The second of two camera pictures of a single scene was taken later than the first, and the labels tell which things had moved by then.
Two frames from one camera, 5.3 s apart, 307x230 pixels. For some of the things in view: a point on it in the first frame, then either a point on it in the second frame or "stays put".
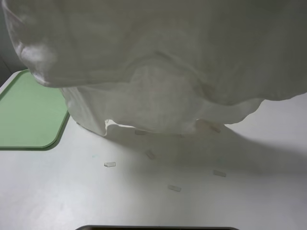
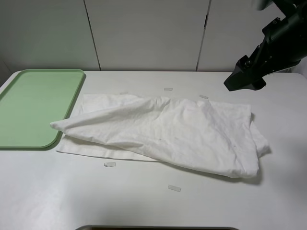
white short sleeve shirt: x=161 y=65 to x=220 y=136
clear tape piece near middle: x=174 y=188 stays put
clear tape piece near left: x=109 y=164 stays put
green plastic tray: x=33 y=116 stays put
